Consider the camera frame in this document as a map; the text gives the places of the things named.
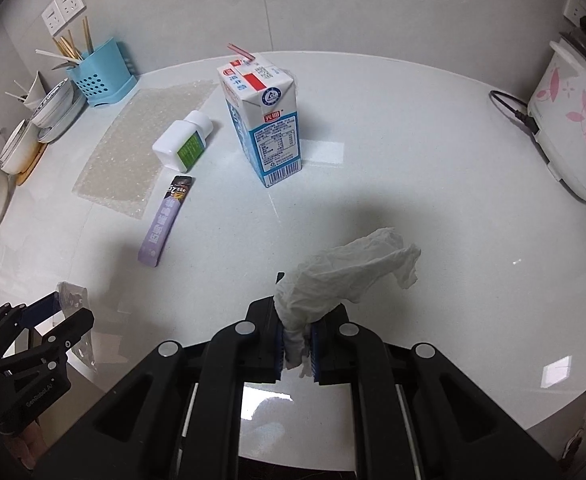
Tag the blue patterned bowl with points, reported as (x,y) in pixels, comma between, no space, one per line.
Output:
(53,100)

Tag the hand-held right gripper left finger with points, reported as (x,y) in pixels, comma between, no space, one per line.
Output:
(260,350)

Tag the white plastic utensil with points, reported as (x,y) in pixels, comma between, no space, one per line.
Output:
(58,56)

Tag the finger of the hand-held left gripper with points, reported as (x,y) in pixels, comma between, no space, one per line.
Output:
(43,307)
(75,327)

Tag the thin white stick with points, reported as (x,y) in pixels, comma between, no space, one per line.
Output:
(21,85)
(15,96)

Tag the blue plastic utensil holder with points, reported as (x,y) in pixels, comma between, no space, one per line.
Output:
(103,80)

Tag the purple sachet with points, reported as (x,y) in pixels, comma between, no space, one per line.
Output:
(165,225)

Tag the wooden trivet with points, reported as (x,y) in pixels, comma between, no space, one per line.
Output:
(30,175)

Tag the striped drinking straw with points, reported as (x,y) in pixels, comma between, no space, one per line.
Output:
(240,51)

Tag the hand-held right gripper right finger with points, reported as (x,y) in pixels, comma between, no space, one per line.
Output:
(333,355)

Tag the person's left hand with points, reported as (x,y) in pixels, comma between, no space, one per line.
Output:
(28,445)

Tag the white plastic bottle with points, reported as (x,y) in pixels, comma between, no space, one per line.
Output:
(180,140)

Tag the white tissue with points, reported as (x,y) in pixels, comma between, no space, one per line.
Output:
(333,280)

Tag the clear plastic zip bag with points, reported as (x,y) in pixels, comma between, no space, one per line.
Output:
(85,355)

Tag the bubble wrap sheet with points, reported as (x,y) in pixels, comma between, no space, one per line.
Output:
(133,150)

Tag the metal spoon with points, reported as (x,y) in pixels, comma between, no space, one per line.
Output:
(65,66)

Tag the white bowl with dark rim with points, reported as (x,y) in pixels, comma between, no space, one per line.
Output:
(20,160)
(15,137)

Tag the blue white milk carton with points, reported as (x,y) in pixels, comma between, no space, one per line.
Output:
(268,130)

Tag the white paper cup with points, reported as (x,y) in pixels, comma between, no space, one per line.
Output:
(37,91)

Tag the bundle of wooden chopsticks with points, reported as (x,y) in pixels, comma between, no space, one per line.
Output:
(86,35)

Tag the white floral rice cooker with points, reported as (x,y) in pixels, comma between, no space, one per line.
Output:
(573,120)

